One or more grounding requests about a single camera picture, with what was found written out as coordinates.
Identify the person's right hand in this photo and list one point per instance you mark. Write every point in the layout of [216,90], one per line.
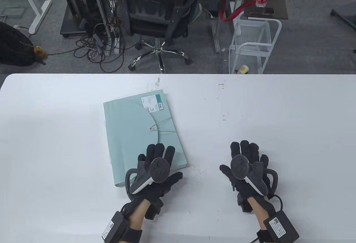
[249,149]

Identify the person's left hand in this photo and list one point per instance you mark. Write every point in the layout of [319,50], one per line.
[154,190]

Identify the black and white handheld controller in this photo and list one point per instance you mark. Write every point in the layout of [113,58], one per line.
[239,165]
[160,169]

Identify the black labelled wrist box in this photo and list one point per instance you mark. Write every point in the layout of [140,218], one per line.
[114,226]
[281,227]

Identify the yellow paper cup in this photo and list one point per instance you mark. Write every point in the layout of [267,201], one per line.
[243,70]

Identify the black smartphone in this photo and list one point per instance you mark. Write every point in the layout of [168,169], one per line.
[264,10]

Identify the dark brown side table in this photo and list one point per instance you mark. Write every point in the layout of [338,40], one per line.
[279,3]

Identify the white power strip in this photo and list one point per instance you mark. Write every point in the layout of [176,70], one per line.
[116,45]

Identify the black floor box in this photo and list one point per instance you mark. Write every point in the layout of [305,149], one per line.
[212,3]

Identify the black office chair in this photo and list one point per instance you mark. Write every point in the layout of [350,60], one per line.
[150,23]

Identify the black stand base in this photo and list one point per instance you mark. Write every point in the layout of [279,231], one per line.
[345,17]

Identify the brown plush toy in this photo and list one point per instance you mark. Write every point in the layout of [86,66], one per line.
[40,52]

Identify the black rolling stand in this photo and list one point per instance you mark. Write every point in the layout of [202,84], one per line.
[69,30]

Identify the black backpack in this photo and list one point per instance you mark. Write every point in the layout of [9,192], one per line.
[14,45]

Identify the grey floor outlet plate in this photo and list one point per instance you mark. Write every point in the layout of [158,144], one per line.
[12,12]

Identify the black wrist camera block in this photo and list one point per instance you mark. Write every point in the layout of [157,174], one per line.
[245,204]
[154,209]

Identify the silver aluminium profile post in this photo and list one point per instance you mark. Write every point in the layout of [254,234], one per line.
[216,39]

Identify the silver aluminium frame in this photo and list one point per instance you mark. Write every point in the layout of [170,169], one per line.
[100,6]

